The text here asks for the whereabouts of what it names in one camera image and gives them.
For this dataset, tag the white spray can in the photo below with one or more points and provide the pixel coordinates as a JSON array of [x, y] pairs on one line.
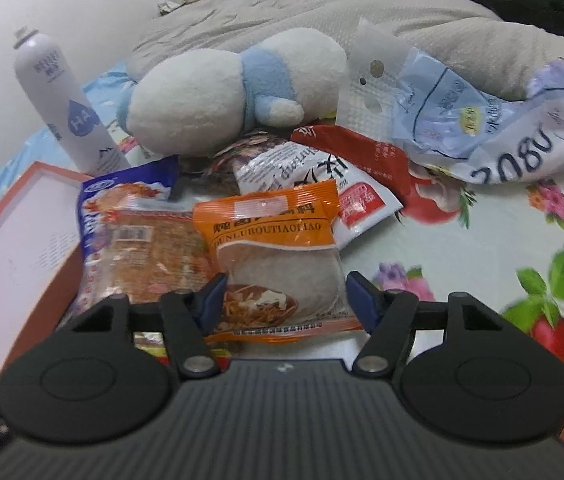
[[69, 110]]

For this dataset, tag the floral printed plastic mat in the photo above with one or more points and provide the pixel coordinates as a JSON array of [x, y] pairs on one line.
[[461, 270]]

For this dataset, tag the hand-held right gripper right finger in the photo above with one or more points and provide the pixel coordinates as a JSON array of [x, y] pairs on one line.
[[360, 301]]

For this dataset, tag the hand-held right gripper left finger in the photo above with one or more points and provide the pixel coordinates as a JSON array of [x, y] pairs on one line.
[[214, 301]]

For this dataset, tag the pile of snack packets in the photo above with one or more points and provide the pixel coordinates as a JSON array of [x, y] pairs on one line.
[[137, 240]]

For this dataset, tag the white blue plush toy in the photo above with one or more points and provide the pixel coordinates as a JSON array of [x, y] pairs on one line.
[[202, 100]]

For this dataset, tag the grey quilt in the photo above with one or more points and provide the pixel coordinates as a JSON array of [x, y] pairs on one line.
[[312, 15]]

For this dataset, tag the crumpled blue white plastic bag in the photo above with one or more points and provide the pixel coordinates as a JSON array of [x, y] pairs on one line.
[[481, 120]]

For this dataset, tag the orange clear snack packet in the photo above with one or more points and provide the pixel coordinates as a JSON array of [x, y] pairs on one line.
[[277, 245]]

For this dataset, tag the shallow pink box lid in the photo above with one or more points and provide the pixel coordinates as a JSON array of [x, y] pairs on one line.
[[17, 250]]

